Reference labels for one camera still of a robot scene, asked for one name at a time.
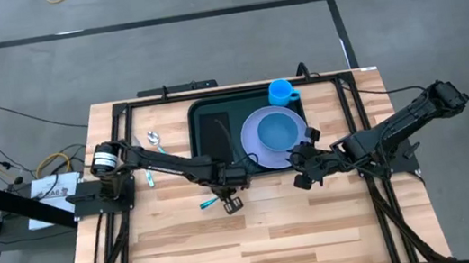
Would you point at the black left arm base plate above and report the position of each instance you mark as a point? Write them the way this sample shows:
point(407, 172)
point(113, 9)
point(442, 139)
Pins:
point(90, 205)

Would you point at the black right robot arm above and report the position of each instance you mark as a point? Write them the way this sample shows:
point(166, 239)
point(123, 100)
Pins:
point(396, 121)

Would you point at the blue bowl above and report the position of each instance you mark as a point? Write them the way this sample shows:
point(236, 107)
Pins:
point(277, 132)

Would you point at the black napkin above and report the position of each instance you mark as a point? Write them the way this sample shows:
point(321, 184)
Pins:
point(210, 137)

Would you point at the white paper sheet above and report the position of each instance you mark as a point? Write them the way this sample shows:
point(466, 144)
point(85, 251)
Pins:
point(56, 191)

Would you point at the white tape label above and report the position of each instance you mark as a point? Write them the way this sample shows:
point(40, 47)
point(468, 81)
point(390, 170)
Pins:
point(369, 68)

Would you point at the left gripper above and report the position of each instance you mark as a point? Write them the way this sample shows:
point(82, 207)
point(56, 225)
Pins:
point(228, 190)

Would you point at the black bar with blue light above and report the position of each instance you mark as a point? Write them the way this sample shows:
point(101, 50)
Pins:
point(183, 87)

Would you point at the black aluminium table frame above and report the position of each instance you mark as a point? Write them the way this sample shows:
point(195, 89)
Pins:
point(220, 92)

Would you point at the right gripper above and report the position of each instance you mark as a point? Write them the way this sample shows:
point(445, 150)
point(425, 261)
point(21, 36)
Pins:
point(324, 160)

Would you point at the purple plate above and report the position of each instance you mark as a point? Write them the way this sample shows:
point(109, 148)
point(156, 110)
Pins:
point(255, 147)

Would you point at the blue mug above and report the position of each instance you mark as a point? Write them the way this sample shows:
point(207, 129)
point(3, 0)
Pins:
point(279, 94)

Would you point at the dark green tray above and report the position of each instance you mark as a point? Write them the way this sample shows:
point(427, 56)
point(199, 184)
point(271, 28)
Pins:
point(231, 109)

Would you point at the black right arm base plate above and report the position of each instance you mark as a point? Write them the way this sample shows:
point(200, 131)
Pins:
point(409, 163)

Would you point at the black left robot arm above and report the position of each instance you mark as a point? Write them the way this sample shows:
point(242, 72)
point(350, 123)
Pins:
point(166, 163)

